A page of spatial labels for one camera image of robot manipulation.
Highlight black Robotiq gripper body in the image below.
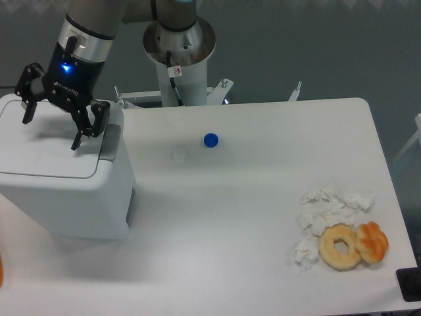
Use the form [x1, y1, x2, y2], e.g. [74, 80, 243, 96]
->
[41, 36, 104, 113]

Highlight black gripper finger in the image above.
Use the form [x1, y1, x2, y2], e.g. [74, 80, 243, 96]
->
[14, 63, 46, 124]
[70, 99, 111, 150]

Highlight white trash can lid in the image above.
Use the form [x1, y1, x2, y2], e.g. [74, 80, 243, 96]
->
[1, 94, 106, 178]

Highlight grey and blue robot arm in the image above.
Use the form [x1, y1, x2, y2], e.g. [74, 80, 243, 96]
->
[14, 1, 197, 149]

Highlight white plastic trash can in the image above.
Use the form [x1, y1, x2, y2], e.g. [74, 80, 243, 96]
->
[1, 94, 136, 240]

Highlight white bottle cap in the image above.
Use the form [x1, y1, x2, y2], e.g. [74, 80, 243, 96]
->
[171, 147, 188, 162]

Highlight blue bottle cap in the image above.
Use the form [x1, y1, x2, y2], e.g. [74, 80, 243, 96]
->
[203, 133, 219, 148]

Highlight orange object at left edge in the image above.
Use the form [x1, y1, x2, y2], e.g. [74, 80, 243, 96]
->
[0, 232, 5, 288]

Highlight crumpled white tissue top left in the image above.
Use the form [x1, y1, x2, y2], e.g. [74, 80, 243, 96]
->
[301, 186, 341, 205]

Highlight crumpled white tissue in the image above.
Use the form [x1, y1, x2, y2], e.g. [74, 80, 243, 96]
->
[293, 236, 319, 271]
[301, 186, 341, 205]
[299, 201, 355, 236]
[343, 192, 375, 211]

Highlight crumpled white tissue middle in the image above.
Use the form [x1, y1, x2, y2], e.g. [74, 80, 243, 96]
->
[299, 201, 355, 236]

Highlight crumpled white tissue bottom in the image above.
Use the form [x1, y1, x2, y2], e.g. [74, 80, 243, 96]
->
[293, 236, 319, 271]

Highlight crumpled white tissue top right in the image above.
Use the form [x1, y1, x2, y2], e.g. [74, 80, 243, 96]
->
[343, 192, 375, 211]

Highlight orange twisted bread roll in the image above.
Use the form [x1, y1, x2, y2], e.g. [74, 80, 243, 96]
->
[355, 221, 389, 264]

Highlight black device at edge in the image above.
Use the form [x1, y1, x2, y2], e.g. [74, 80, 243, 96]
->
[396, 267, 420, 302]

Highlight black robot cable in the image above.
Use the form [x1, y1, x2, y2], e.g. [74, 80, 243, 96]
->
[165, 50, 185, 107]

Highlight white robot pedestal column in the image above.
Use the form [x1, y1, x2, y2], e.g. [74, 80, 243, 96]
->
[143, 17, 216, 107]

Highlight white metal base frame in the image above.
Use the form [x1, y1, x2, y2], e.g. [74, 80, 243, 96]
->
[113, 78, 304, 109]

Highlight ring doughnut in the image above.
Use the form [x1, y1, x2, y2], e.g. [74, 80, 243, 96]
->
[318, 224, 361, 271]

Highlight white frame at right edge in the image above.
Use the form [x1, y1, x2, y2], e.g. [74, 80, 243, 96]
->
[391, 113, 420, 177]

